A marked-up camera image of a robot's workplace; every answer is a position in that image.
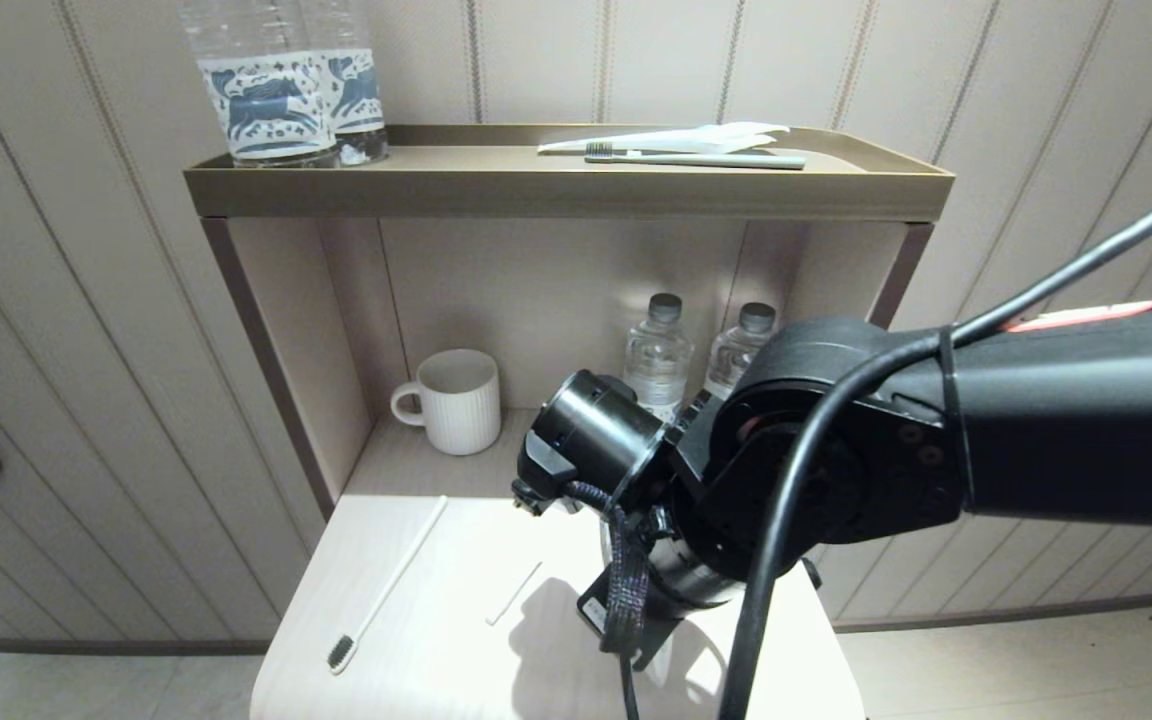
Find braided right arm cable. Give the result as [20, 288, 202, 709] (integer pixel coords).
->
[564, 480, 652, 720]

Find small white stick packet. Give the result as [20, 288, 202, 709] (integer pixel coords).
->
[485, 560, 543, 627]

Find large blue-label water bottle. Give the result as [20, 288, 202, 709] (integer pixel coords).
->
[179, 0, 340, 168]
[301, 0, 389, 166]

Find beige open shelf cabinet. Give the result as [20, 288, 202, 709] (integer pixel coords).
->
[201, 215, 937, 521]

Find smooth black right camera cable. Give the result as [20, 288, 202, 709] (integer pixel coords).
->
[716, 175, 1152, 720]

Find small clear water bottle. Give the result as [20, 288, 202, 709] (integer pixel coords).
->
[704, 302, 777, 401]
[622, 293, 695, 426]

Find white ribbed ceramic mug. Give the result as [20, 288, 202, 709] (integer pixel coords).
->
[391, 349, 502, 457]

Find white toothbrush black bristles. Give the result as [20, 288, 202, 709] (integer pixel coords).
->
[327, 496, 448, 676]

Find white paper wrapper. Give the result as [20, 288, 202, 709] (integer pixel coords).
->
[537, 122, 790, 156]

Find grey toothbrush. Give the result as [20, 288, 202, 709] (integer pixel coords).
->
[584, 143, 807, 170]

